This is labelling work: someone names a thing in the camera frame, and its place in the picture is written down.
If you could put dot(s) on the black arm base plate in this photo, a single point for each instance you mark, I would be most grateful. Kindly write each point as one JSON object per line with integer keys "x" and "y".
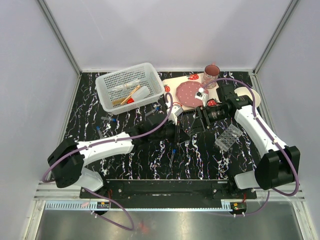
{"x": 173, "y": 194}

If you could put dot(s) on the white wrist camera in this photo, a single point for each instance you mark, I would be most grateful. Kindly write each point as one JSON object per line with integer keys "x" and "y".
{"x": 202, "y": 95}
{"x": 176, "y": 111}

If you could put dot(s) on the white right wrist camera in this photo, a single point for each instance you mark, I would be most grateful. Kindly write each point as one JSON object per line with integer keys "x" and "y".
{"x": 202, "y": 95}

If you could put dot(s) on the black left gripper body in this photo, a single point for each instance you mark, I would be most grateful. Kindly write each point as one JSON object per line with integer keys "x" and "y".
{"x": 168, "y": 132}

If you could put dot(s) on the clear plastic funnel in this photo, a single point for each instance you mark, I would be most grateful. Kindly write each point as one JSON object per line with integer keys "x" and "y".
{"x": 123, "y": 86}

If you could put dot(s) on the right controller box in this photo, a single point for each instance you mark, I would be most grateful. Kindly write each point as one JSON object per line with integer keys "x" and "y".
{"x": 239, "y": 207}

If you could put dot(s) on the pink patterned mug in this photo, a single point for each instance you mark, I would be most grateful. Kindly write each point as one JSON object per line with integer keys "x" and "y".
{"x": 211, "y": 72}

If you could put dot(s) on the wooden test tube clamp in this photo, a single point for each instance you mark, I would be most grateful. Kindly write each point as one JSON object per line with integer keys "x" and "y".
{"x": 130, "y": 95}

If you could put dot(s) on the white paper bowl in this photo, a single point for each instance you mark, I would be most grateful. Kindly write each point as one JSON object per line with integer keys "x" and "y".
{"x": 244, "y": 91}

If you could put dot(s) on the left controller box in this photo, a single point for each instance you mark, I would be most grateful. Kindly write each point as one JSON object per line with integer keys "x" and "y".
{"x": 103, "y": 205}

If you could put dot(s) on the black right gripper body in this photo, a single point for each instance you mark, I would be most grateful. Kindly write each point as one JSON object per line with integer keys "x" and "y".
{"x": 215, "y": 113}

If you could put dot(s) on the clear test tube rack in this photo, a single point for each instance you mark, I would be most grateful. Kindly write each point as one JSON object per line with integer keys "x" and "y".
{"x": 228, "y": 138}

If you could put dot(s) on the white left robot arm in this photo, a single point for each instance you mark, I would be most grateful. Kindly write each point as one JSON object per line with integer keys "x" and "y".
{"x": 68, "y": 161}

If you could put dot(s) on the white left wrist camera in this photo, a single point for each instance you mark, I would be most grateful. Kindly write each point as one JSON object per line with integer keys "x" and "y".
{"x": 176, "y": 111}

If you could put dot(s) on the controller box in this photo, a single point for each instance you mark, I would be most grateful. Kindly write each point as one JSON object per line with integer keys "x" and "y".
{"x": 239, "y": 207}
{"x": 103, "y": 205}

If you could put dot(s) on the white squeeze bottle red cap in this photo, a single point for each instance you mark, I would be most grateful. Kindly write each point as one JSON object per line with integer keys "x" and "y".
{"x": 140, "y": 94}

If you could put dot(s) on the pink dotted plate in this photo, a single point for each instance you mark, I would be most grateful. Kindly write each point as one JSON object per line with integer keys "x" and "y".
{"x": 185, "y": 95}

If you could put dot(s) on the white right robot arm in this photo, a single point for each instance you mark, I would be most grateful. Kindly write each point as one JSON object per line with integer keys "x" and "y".
{"x": 279, "y": 163}

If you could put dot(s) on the white perforated plastic basket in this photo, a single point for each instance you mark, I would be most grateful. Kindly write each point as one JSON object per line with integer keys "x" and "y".
{"x": 144, "y": 74}

